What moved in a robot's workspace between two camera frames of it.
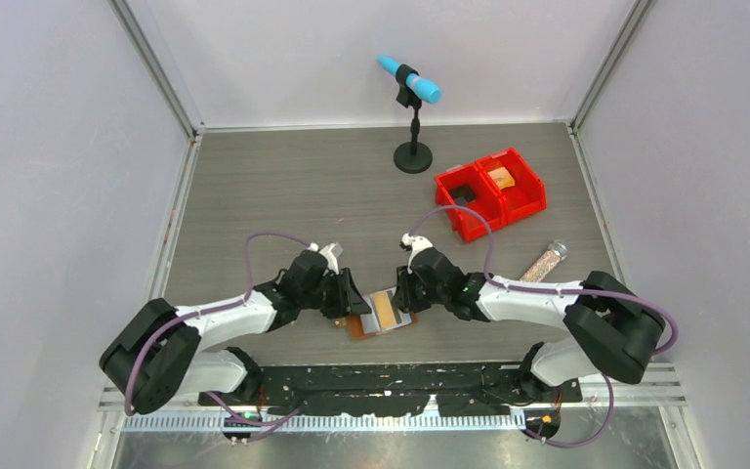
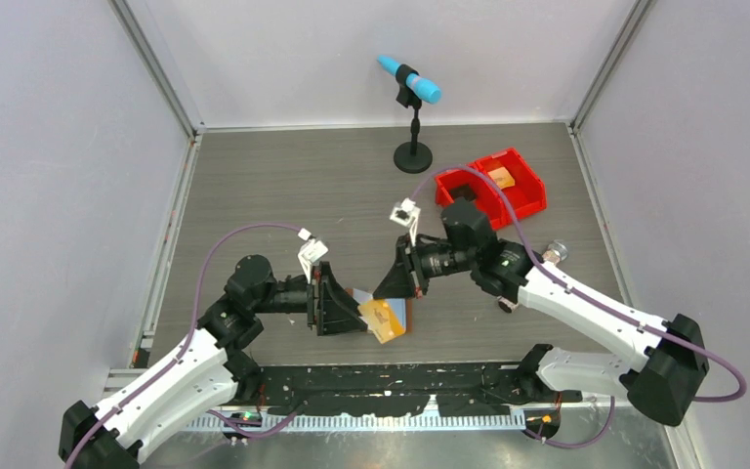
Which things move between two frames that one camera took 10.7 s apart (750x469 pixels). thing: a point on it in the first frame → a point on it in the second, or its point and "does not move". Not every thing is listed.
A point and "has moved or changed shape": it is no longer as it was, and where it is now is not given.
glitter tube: [557, 251] does not move
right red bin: [526, 196] does not move
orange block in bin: [502, 177] does not move
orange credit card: [385, 312] has moved or changed shape
